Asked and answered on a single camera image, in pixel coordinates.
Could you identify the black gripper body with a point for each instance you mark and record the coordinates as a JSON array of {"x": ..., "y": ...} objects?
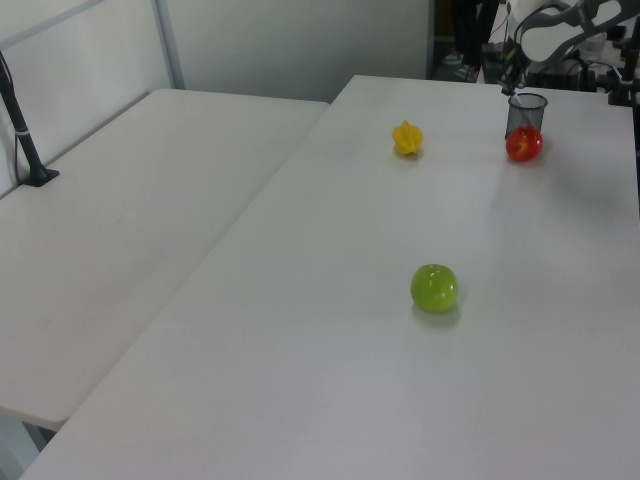
[{"x": 512, "y": 57}]

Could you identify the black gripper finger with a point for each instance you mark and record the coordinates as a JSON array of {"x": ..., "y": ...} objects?
[
  {"x": 516, "y": 84},
  {"x": 505, "y": 83}
]

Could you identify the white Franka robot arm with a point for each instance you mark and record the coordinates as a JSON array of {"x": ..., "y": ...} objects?
[{"x": 555, "y": 30}]

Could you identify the black mesh pen cup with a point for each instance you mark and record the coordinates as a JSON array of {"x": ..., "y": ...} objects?
[{"x": 527, "y": 112}]

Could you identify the black box device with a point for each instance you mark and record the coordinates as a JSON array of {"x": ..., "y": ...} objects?
[{"x": 560, "y": 77}]

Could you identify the red toy apple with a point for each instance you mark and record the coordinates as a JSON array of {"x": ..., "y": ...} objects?
[{"x": 524, "y": 144}]

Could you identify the clear plastic cup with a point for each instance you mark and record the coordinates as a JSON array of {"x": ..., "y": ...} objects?
[{"x": 594, "y": 45}]

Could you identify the yellow toy starfruit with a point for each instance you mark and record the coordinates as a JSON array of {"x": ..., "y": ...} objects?
[{"x": 407, "y": 138}]

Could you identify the green toy apple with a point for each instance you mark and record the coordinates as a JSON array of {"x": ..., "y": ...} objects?
[{"x": 434, "y": 288}]

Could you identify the white side table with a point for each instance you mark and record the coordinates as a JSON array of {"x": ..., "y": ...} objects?
[{"x": 125, "y": 225}]

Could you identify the black pole with base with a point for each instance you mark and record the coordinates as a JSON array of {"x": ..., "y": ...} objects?
[{"x": 22, "y": 135}]

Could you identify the black camera stand clamp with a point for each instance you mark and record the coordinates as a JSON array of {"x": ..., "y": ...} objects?
[{"x": 625, "y": 80}]

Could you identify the grey partition frame post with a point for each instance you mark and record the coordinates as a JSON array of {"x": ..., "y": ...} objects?
[{"x": 170, "y": 45}]

